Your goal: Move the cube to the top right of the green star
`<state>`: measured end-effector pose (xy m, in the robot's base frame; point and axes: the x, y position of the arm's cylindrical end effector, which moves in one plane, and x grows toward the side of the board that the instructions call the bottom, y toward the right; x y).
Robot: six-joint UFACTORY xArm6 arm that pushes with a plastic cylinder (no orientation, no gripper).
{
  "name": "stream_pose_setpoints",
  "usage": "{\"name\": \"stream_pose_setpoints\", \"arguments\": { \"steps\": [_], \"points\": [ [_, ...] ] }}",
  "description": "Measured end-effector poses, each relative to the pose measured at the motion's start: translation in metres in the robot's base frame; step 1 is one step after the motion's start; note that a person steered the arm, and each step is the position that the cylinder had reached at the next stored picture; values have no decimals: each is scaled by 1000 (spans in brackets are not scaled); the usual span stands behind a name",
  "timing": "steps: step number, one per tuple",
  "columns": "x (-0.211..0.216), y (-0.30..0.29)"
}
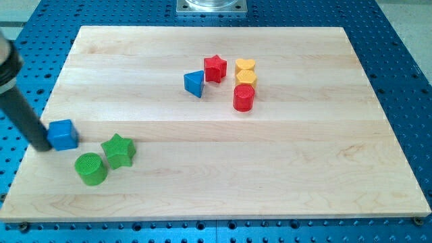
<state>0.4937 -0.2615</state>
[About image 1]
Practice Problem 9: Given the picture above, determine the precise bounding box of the yellow heart block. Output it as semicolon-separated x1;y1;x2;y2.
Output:
235;59;256;74

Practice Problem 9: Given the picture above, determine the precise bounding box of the blue triangle block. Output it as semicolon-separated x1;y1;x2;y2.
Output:
184;70;205;98

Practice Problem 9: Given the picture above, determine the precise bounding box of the red cylinder block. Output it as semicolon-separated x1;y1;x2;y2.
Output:
233;84;255;112

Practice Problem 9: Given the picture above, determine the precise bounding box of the yellow hexagon block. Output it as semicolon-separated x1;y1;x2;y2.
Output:
236;70;258;88

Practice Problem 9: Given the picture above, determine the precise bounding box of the red star block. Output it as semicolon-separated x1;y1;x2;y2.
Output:
204;55;227;83

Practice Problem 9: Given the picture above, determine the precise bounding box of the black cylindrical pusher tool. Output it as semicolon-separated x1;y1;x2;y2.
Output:
1;86;52;152

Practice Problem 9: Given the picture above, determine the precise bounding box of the green cylinder block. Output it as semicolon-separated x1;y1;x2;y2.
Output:
74;153;107;186

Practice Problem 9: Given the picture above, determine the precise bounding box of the green star block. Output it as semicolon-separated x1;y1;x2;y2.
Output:
101;134;136;169

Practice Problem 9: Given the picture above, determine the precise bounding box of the blue cube block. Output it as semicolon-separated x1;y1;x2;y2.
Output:
47;119;79;151

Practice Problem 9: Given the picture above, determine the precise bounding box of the light wooden board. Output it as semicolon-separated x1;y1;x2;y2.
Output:
1;26;431;222

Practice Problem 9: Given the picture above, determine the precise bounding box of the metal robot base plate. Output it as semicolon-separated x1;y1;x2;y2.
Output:
176;0;248;14

